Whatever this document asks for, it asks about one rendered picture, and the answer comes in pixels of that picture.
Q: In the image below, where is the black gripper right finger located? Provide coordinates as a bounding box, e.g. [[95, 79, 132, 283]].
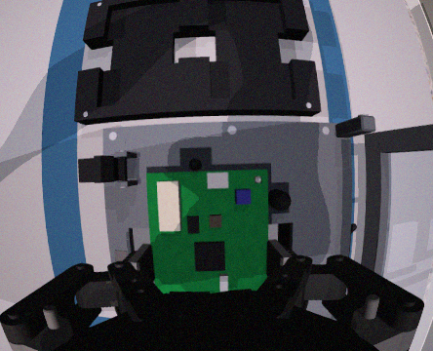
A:
[[238, 240, 424, 351]]

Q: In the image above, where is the green circuit board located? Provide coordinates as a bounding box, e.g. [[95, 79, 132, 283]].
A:
[[146, 170, 268, 293]]

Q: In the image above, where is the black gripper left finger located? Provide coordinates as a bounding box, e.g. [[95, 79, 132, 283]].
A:
[[0, 244, 182, 351]]

